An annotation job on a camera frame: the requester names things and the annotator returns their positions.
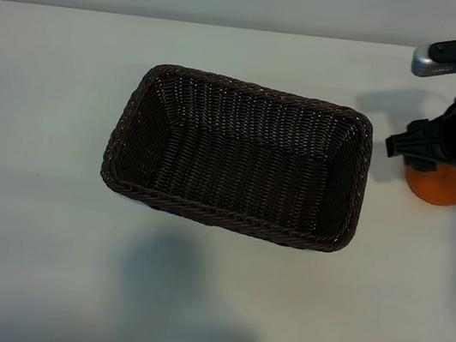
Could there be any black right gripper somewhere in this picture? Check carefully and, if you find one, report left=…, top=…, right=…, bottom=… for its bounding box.
left=381, top=75, right=456, bottom=177

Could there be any orange fruit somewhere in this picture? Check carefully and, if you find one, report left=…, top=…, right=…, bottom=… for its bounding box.
left=401, top=159, right=456, bottom=211

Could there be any dark brown wicker basket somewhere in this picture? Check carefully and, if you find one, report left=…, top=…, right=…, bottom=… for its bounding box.
left=93, top=56, right=383, bottom=259

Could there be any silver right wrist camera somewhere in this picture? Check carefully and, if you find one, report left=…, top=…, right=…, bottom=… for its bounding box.
left=408, top=42, right=456, bottom=85

